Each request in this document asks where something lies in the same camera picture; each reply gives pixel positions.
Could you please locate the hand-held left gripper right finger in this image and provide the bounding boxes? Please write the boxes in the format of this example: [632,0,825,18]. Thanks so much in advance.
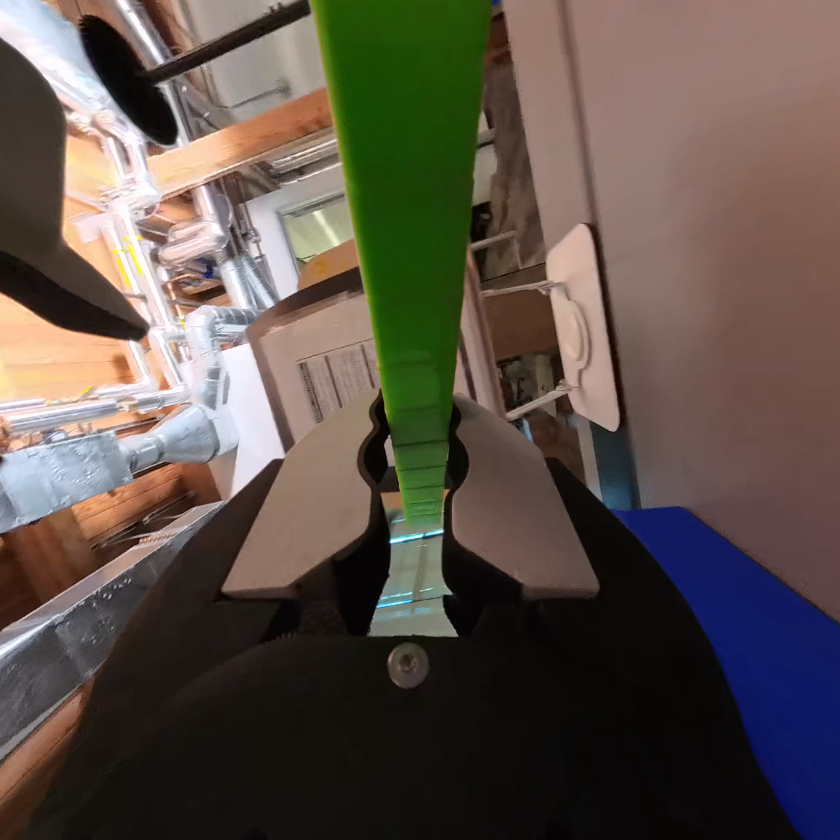
[441,392,601,637]

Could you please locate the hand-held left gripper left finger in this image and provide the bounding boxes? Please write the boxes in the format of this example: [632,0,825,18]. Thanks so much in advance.
[220,390,391,636]

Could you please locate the blue plastic bin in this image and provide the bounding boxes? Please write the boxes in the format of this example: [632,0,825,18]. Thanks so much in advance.
[610,505,840,840]

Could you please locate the long green block bar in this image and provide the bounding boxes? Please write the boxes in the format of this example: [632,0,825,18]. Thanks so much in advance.
[308,0,493,529]

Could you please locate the document display board with stand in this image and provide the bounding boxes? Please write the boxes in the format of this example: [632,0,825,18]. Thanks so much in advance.
[246,223,623,460]

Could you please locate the bundle of silver ducts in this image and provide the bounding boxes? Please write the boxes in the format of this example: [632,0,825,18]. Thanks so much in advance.
[0,0,283,473]

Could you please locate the cardboard box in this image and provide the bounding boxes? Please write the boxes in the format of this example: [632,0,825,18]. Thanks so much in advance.
[298,239,363,293]

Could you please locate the large silver duct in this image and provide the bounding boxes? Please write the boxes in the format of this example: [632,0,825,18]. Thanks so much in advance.
[0,502,227,756]

